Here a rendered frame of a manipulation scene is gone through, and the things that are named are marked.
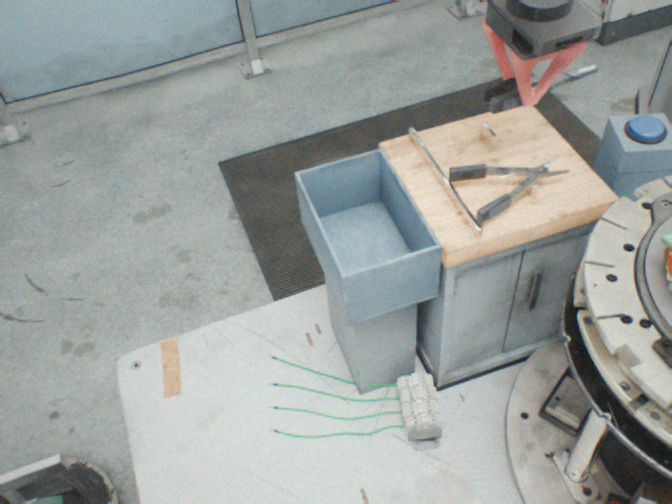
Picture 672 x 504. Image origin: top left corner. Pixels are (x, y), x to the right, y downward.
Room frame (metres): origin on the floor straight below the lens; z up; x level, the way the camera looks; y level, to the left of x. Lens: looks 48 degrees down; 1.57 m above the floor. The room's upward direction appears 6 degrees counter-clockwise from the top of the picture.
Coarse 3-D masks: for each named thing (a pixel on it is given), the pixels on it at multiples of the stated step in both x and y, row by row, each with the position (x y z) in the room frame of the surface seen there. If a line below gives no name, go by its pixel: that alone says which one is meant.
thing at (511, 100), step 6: (498, 96) 0.52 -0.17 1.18; (504, 96) 0.52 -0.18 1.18; (510, 96) 0.52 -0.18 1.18; (516, 96) 0.52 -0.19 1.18; (492, 102) 0.52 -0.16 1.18; (498, 102) 0.52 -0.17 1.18; (504, 102) 0.52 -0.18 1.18; (510, 102) 0.52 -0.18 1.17; (516, 102) 0.52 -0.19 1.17; (492, 108) 0.52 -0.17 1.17; (498, 108) 0.52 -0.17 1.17; (504, 108) 0.52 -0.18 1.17; (510, 108) 0.52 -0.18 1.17
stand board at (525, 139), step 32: (448, 128) 0.63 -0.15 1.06; (480, 128) 0.62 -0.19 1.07; (512, 128) 0.61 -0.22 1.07; (544, 128) 0.61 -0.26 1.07; (416, 160) 0.57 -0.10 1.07; (448, 160) 0.57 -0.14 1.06; (480, 160) 0.56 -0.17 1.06; (512, 160) 0.56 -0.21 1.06; (544, 160) 0.55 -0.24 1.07; (576, 160) 0.55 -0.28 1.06; (416, 192) 0.52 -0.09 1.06; (480, 192) 0.51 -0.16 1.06; (544, 192) 0.50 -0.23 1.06; (576, 192) 0.50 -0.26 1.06; (608, 192) 0.49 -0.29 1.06; (448, 224) 0.47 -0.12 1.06; (480, 224) 0.46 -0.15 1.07; (512, 224) 0.46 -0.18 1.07; (544, 224) 0.46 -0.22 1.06; (576, 224) 0.47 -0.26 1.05; (448, 256) 0.43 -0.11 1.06; (480, 256) 0.44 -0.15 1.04
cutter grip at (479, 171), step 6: (450, 168) 0.52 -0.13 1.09; (456, 168) 0.52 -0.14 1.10; (462, 168) 0.52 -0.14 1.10; (468, 168) 0.52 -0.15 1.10; (474, 168) 0.52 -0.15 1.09; (480, 168) 0.52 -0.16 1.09; (486, 168) 0.52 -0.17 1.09; (450, 174) 0.52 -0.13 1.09; (456, 174) 0.52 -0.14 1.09; (462, 174) 0.52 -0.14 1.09; (468, 174) 0.52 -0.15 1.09; (474, 174) 0.52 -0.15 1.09; (480, 174) 0.52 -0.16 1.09; (486, 174) 0.52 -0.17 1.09; (450, 180) 0.52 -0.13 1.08; (456, 180) 0.52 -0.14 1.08; (462, 180) 0.52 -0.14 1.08
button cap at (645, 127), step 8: (632, 120) 0.63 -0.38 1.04; (640, 120) 0.63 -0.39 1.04; (648, 120) 0.63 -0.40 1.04; (656, 120) 0.62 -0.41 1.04; (632, 128) 0.62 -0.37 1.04; (640, 128) 0.61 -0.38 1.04; (648, 128) 0.61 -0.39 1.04; (656, 128) 0.61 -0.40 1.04; (664, 128) 0.61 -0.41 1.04; (640, 136) 0.60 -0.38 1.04; (648, 136) 0.60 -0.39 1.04; (656, 136) 0.60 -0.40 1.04
